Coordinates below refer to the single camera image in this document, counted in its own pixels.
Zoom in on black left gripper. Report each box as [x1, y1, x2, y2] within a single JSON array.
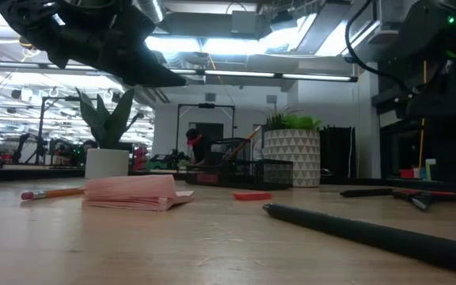
[[59, 0, 188, 88]]

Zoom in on red and black scissors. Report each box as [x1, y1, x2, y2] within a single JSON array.
[[390, 188, 456, 211]]

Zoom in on black marker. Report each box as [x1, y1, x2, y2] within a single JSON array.
[[339, 188, 395, 198]]

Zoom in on pink sticky note pad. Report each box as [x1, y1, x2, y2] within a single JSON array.
[[82, 174, 196, 212]]

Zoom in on long black pen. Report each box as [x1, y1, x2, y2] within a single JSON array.
[[262, 203, 456, 278]]

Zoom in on orange pencil with pink eraser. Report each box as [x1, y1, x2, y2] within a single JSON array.
[[21, 187, 86, 201]]

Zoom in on red eraser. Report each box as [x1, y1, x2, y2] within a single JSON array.
[[232, 191, 273, 202]]

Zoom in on black mesh desk organizer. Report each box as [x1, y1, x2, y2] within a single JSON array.
[[184, 137, 295, 191]]

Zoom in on dark green snake plant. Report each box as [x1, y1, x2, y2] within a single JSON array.
[[75, 87, 141, 150]]

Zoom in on red background object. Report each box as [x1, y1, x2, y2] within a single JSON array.
[[132, 146, 150, 172]]

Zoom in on person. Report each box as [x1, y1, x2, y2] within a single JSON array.
[[185, 127, 213, 165]]

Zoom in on small green machine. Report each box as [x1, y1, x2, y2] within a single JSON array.
[[146, 153, 181, 171]]

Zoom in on white plant pot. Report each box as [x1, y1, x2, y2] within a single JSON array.
[[84, 148, 130, 180]]

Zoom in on grey ceiling box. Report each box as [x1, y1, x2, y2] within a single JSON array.
[[230, 10, 257, 35]]

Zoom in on black cabinet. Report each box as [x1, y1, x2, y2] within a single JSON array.
[[318, 125, 356, 179]]

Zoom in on long tube light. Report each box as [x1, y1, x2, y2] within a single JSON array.
[[170, 69, 359, 83]]

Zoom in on green grass plant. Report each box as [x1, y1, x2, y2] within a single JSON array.
[[265, 104, 323, 131]]

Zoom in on triangle patterned planter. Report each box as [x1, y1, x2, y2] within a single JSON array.
[[263, 128, 321, 188]]

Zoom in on yellow hanging cable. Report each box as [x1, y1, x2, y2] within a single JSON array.
[[418, 61, 428, 169]]

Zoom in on silver ventilation duct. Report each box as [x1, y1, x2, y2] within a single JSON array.
[[135, 0, 165, 24]]

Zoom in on black metal frame rig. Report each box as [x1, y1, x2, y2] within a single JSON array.
[[36, 96, 94, 165], [175, 102, 237, 159]]

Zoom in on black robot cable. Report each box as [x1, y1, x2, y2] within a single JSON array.
[[344, 0, 411, 93]]

